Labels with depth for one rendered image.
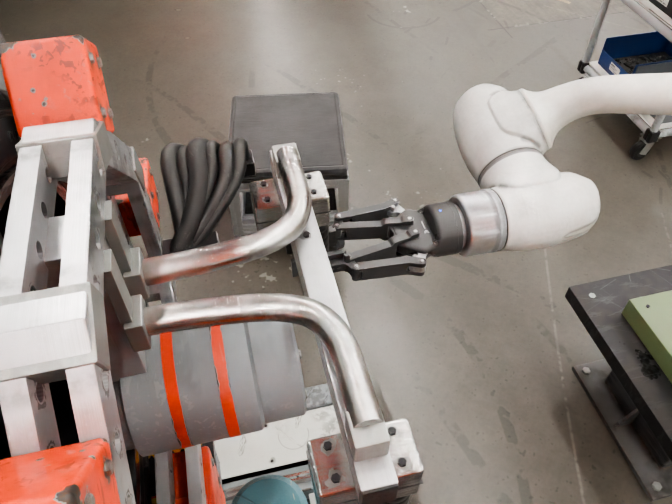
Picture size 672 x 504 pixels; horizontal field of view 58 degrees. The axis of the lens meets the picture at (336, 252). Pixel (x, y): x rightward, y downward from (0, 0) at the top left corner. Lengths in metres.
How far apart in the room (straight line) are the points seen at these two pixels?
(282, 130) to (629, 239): 1.18
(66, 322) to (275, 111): 1.57
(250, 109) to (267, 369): 1.41
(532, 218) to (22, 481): 0.67
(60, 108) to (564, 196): 0.63
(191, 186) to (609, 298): 1.16
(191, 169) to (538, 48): 2.59
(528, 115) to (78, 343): 0.71
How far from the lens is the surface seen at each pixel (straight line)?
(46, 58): 0.62
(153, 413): 0.64
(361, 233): 0.84
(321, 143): 1.80
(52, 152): 0.57
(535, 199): 0.86
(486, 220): 0.84
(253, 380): 0.62
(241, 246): 0.58
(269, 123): 1.89
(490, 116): 0.95
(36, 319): 0.43
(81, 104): 0.62
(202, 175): 0.63
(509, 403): 1.69
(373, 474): 0.49
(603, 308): 1.55
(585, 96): 0.97
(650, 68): 2.59
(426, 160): 2.30
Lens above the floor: 1.43
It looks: 48 degrees down
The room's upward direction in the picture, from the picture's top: straight up
